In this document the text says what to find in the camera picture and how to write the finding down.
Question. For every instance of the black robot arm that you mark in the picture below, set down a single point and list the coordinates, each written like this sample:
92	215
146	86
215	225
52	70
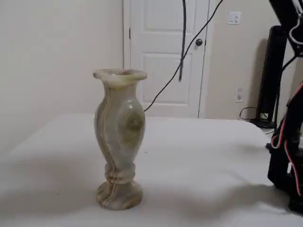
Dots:
279	165

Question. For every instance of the metal door hinge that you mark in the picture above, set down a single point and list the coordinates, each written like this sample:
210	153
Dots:
129	33

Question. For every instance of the dark round door knob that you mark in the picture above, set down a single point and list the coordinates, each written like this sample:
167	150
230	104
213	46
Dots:
198	42

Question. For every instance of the black tower fan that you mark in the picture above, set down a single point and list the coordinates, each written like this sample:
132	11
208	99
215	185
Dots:
272	71

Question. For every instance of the white panel door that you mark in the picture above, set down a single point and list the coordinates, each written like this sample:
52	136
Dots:
161	40

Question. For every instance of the marbled onyx stone vase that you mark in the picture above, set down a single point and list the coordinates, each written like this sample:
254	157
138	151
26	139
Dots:
118	142

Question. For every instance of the white wall outlet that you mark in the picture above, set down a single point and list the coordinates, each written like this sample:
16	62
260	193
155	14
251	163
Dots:
239	95

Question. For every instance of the white light switch plate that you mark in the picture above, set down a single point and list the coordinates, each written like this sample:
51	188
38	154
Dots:
234	18

